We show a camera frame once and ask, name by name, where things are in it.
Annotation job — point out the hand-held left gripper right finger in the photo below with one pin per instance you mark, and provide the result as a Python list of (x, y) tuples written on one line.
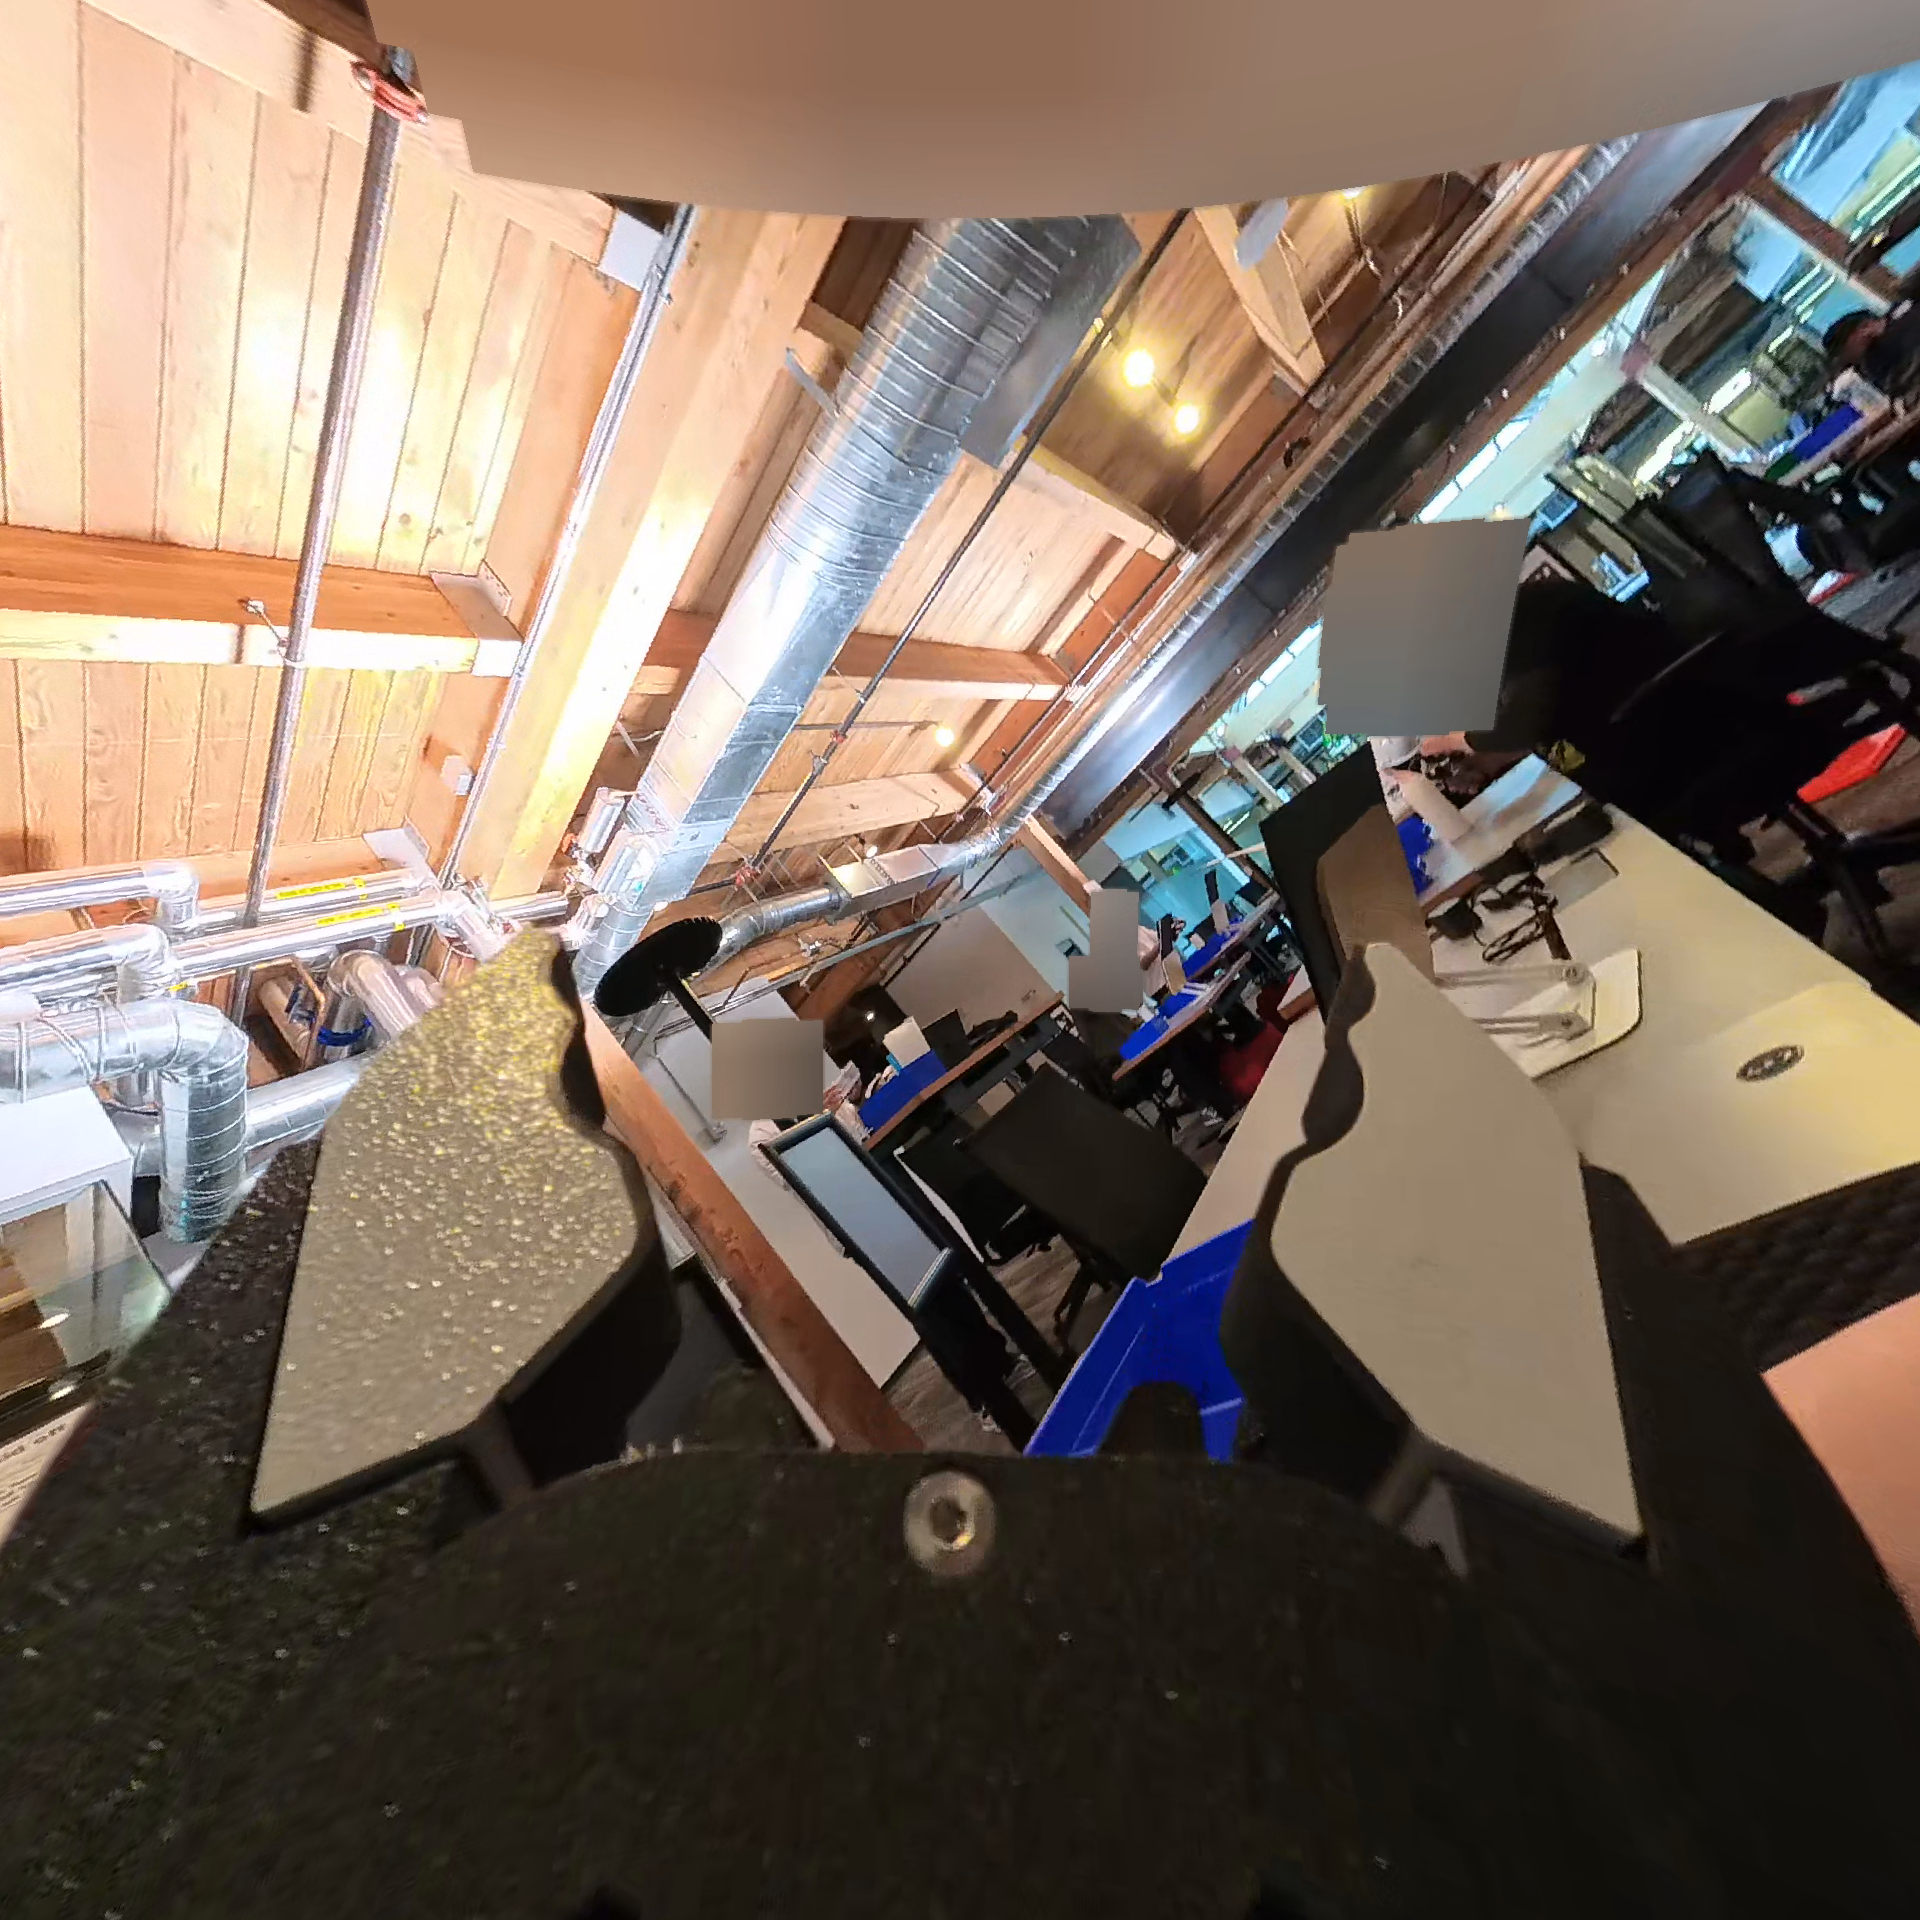
[(1441, 1275)]

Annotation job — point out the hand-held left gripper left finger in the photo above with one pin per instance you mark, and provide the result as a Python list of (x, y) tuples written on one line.
[(451, 1230)]

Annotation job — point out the blue plastic bin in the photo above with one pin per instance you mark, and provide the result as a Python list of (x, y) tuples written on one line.
[(1155, 1349)]

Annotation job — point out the person's right forearm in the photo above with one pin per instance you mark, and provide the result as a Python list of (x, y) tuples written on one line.
[(1851, 1454)]

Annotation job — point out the silver insulated pipes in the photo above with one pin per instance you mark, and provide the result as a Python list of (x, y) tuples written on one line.
[(164, 1050)]

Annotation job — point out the black round lamp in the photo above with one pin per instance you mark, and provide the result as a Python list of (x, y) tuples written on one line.
[(660, 960)]

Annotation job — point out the black mesh wrist rest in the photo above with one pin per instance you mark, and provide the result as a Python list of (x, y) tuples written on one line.
[(1800, 1258)]

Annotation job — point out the tall black chair back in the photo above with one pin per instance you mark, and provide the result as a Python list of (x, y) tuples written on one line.
[(1079, 1186)]

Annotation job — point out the black desk grommet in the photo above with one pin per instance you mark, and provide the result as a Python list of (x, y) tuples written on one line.
[(1770, 1065)]

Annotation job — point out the black office chair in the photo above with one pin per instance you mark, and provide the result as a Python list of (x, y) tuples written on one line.
[(1694, 675)]

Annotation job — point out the steel ceiling pipe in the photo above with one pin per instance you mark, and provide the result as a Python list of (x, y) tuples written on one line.
[(321, 525)]

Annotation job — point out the wooden post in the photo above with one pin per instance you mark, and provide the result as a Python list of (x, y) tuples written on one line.
[(720, 1199)]

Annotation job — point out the silver ventilation duct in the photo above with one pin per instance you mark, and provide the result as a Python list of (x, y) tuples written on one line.
[(900, 496)]

